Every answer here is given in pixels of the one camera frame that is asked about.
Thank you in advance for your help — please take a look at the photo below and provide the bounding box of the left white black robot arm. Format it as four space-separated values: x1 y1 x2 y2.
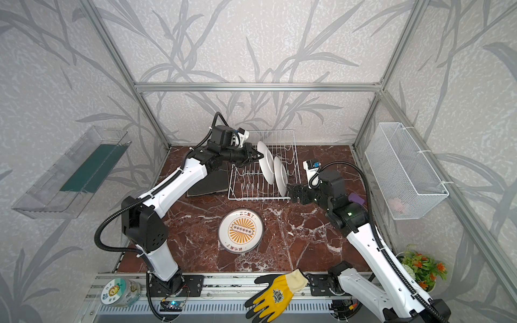
94 113 264 294

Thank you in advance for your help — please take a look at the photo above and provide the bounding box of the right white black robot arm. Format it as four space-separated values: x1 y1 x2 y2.
288 160 451 322

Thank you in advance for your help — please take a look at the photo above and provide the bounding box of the purple pink brush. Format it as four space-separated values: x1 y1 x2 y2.
348 192 366 206

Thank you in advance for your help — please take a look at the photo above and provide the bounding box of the pink object in basket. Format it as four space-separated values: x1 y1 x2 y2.
388 198 408 215

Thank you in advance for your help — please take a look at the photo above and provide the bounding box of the yellow black work glove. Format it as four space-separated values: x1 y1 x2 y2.
244 269 308 323

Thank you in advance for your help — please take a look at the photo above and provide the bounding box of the artificial flower plant pot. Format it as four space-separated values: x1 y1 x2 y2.
396 250 448 293

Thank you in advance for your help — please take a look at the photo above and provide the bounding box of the green circuit board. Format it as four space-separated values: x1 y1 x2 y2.
160 298 187 313

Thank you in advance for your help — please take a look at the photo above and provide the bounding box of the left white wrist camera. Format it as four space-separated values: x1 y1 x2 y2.
232 128 250 148

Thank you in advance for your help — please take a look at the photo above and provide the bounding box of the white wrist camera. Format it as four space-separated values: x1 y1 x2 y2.
302 159 321 188
232 128 250 148

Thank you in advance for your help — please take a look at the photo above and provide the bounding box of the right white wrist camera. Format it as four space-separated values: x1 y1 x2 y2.
302 159 321 188

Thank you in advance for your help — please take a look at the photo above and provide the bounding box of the white wire dish rack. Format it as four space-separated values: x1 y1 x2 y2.
228 129 302 201

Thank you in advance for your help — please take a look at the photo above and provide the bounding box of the white wire mesh wall basket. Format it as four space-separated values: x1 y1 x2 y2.
366 122 449 220

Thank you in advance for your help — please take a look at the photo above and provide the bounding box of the clear acrylic wall shelf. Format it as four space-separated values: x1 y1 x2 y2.
12 126 132 219

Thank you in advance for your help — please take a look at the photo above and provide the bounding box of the aluminium mounting rail base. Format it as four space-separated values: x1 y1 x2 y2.
75 272 358 322

